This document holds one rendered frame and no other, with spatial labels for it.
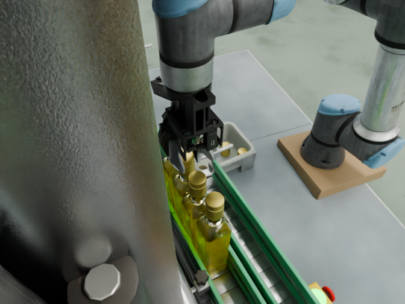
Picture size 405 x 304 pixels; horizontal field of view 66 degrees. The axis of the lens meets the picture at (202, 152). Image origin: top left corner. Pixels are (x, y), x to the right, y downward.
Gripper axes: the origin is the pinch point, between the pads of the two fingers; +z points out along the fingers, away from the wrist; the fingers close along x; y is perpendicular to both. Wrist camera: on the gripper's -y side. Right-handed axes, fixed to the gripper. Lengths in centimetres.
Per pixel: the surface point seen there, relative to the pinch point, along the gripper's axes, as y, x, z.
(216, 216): 12.9, -0.7, 2.1
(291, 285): 25.2, 12.4, 24.3
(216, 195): 10.9, 0.5, -0.9
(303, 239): 14, 31, 40
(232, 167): -16.7, 24.5, 35.4
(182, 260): 7.2, -5.8, 27.5
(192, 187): 6.4, -2.0, 0.6
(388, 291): 37, 41, 40
